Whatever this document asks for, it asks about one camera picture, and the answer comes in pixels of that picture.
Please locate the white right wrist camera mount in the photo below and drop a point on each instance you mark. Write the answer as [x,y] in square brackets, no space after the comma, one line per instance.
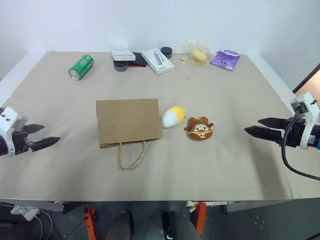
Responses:
[310,110]

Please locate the dark round container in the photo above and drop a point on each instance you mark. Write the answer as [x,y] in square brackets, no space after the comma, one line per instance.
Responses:
[166,52]

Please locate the small white flat box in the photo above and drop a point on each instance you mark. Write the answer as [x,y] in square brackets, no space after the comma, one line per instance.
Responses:
[122,54]

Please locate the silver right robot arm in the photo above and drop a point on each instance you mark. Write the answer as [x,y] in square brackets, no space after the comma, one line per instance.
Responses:
[316,137]

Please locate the bread in clear plastic bag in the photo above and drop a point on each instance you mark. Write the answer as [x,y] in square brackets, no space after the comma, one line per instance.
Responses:
[198,55]

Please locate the green drink can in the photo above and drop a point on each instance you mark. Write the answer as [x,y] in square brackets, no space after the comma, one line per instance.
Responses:
[81,67]

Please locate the orange clamp stand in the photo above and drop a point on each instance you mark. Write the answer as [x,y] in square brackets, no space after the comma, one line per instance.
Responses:
[200,217]
[89,222]

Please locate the purple packet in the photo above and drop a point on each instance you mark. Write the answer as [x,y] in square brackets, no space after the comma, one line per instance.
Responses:
[225,60]

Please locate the white power strip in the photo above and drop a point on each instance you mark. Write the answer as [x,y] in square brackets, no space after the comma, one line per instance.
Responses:
[25,212]

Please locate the dark rounded shape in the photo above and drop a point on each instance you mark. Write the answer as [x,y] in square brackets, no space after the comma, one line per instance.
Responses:
[126,225]
[178,226]

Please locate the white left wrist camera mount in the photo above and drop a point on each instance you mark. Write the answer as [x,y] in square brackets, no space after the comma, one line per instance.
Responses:
[8,120]

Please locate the brown paper bag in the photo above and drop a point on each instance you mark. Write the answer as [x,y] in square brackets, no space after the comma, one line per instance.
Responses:
[128,122]

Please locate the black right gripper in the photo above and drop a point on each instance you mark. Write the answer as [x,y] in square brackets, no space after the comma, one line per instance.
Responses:
[297,133]

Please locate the long white product box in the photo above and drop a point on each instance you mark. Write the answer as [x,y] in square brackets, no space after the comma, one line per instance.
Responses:
[157,60]

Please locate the brown plush toy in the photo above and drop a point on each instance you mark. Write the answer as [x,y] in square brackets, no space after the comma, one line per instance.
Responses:
[199,128]

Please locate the grey round container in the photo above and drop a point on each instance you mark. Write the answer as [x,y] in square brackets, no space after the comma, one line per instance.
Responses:
[120,67]

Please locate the black flat pouch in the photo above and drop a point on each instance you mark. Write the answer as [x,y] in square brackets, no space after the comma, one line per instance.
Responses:
[138,61]

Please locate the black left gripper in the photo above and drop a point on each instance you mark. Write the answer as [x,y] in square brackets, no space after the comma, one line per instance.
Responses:
[21,141]

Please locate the white table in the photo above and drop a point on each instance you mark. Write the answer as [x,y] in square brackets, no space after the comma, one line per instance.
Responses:
[277,72]

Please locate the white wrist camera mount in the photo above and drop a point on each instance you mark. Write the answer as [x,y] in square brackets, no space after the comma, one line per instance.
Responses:
[8,120]
[310,110]

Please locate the yellow white plush toy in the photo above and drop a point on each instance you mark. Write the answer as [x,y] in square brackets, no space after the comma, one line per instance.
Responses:
[172,117]

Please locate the beige table cover sheet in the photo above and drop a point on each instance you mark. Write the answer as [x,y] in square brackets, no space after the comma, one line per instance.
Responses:
[160,160]

